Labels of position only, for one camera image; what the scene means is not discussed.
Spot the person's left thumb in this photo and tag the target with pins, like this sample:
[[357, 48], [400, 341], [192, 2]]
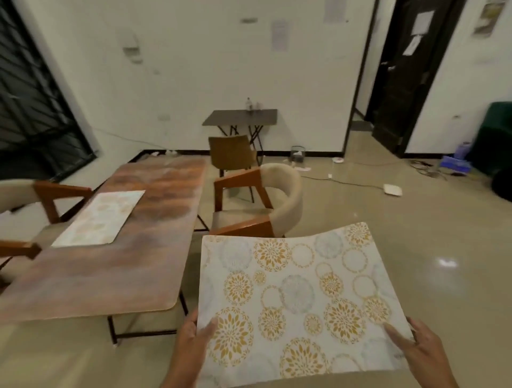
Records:
[[208, 331]]

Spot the wall poster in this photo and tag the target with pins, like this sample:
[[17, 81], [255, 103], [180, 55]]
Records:
[[487, 18]]

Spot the white flat device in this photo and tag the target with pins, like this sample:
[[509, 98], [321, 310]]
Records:
[[392, 189]]

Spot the clear plastic bottle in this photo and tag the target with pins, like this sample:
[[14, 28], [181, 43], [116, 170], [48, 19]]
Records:
[[249, 104]]

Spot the brown wooden chair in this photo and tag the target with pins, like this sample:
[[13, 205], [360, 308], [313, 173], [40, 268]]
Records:
[[234, 152]]

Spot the blue tissue box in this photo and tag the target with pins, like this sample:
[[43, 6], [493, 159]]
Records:
[[456, 164]]

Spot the floral patterned placemat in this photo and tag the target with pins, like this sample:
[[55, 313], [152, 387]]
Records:
[[100, 218], [304, 303]]

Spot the green upholstered armchair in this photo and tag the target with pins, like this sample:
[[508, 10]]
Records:
[[494, 144]]

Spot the brown marbled dining table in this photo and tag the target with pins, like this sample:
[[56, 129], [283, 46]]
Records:
[[108, 244]]

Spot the clear waste bin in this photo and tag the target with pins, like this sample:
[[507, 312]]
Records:
[[298, 154]]

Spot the purple plastic bottle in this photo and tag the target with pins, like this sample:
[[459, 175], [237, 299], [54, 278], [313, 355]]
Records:
[[463, 150]]

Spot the white paper sheet on door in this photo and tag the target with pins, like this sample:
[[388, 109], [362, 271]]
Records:
[[423, 22]]

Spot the beige wooden armchair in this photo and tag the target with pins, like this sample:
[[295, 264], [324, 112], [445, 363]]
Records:
[[36, 200], [264, 204], [18, 250]]

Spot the person's right thumb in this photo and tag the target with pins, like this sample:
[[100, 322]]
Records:
[[398, 339]]

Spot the person's right forearm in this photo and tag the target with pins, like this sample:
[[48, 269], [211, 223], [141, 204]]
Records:
[[452, 379]]

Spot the black barred window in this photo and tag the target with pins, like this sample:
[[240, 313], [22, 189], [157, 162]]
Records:
[[32, 92]]

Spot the dark wooden door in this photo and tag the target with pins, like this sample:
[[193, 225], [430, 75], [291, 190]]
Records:
[[412, 72]]

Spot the person's left forearm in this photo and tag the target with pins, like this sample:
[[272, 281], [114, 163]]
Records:
[[170, 379]]

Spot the person's left hand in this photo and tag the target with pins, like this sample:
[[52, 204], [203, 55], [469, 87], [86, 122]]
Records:
[[188, 347]]

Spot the person's right hand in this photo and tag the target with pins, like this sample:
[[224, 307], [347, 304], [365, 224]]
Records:
[[426, 355]]

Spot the dark folding side table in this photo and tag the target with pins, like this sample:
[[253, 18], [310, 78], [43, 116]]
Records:
[[242, 118]]

